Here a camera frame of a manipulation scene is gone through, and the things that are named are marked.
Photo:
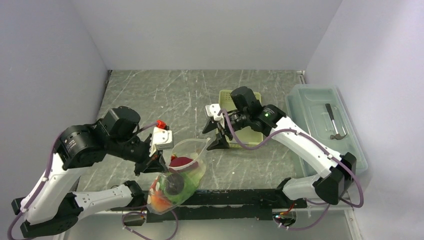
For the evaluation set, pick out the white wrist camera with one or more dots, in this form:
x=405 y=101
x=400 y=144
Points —
x=161 y=138
x=214 y=111

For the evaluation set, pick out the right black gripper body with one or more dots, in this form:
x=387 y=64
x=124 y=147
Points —
x=239 y=118

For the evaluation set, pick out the clear polka dot zip bag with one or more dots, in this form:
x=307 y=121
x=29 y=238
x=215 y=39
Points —
x=194 y=148

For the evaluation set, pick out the dark red sweet potato toy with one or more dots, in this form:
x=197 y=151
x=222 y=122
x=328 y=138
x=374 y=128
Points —
x=178 y=163

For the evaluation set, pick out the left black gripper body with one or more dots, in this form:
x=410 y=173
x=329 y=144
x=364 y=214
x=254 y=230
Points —
x=130 y=148

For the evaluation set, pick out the clear plastic storage box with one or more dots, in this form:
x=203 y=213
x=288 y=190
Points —
x=305 y=104

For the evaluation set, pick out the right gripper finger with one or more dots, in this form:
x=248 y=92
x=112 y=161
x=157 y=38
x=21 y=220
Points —
x=211 y=125
x=220 y=143

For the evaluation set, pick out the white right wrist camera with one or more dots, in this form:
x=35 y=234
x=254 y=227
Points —
x=214 y=111

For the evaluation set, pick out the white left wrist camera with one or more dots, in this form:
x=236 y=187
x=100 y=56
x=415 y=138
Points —
x=161 y=138

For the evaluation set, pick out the orange peach toy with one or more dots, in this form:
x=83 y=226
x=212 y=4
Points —
x=158 y=201

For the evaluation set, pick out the green perforated plastic basket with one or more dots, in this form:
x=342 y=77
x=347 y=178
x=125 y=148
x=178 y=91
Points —
x=246 y=135

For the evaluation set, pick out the black handled hammer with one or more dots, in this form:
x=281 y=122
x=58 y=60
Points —
x=337 y=135

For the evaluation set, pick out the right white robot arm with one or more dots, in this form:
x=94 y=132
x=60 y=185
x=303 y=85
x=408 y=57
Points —
x=335 y=172

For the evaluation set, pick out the green grapes toy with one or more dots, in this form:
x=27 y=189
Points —
x=175 y=184

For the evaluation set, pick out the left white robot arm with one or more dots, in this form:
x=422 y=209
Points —
x=52 y=207

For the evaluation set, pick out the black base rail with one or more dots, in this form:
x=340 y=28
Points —
x=260 y=204

